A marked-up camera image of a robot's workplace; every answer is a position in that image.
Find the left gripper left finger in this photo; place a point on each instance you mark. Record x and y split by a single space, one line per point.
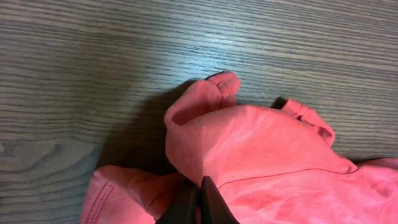
184 206

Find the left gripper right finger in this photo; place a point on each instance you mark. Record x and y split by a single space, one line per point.
214 209

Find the red t-shirt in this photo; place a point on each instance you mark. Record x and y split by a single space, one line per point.
270 164

